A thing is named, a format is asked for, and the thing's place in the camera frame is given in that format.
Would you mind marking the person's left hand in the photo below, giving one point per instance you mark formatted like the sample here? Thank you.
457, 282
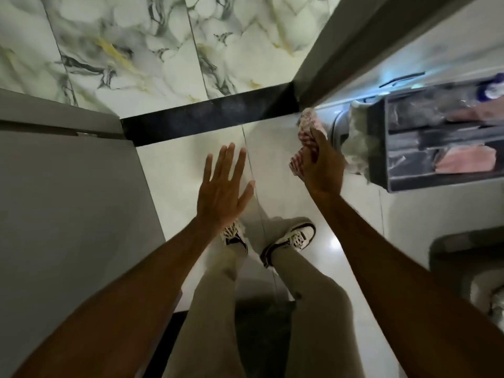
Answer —
220, 196

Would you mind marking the person's right hand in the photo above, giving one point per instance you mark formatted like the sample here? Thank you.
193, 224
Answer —
325, 173

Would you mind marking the person's right fingers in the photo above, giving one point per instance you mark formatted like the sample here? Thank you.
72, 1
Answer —
319, 143

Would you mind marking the person's left middle finger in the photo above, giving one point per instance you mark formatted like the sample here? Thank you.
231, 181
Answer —
228, 161

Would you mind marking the person's left little finger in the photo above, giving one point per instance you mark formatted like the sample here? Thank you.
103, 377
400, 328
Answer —
207, 167

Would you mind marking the person's left thumb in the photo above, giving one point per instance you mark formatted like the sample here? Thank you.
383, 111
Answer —
246, 192

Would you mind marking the red checked cloth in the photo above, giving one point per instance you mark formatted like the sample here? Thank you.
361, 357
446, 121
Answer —
307, 127

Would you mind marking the person's left forearm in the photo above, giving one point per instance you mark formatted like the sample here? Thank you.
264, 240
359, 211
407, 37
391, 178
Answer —
126, 303

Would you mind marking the person's right forearm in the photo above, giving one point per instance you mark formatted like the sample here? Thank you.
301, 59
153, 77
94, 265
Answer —
393, 291

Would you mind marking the round white fridge knob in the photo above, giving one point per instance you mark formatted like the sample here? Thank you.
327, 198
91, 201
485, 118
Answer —
339, 129

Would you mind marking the crumpled white plastic bag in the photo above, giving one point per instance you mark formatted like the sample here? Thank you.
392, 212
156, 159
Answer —
356, 141

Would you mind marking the white and black left shoe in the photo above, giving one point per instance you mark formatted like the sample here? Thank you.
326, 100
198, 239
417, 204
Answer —
233, 236

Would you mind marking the white and black shoe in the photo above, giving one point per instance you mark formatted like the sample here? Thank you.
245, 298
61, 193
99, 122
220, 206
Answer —
233, 236
293, 238

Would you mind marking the black skirting strip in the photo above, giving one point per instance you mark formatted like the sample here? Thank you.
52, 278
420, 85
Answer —
204, 114

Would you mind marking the white and black right shoe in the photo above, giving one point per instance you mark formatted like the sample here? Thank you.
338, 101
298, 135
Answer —
293, 238

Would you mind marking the dark grey fridge shelf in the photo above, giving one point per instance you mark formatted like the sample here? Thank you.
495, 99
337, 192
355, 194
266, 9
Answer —
417, 137

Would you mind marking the grey fridge door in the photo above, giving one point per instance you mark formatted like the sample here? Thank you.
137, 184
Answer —
374, 31

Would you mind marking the beige trousers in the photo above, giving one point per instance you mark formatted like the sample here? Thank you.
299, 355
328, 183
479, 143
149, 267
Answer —
319, 310

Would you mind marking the pink food packet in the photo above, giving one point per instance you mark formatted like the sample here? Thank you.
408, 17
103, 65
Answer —
466, 159

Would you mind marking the grey cabinet door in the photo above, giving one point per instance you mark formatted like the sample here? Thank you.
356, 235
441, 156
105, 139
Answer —
67, 232

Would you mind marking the blue capped bottle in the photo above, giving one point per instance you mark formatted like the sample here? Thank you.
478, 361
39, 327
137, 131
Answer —
490, 88

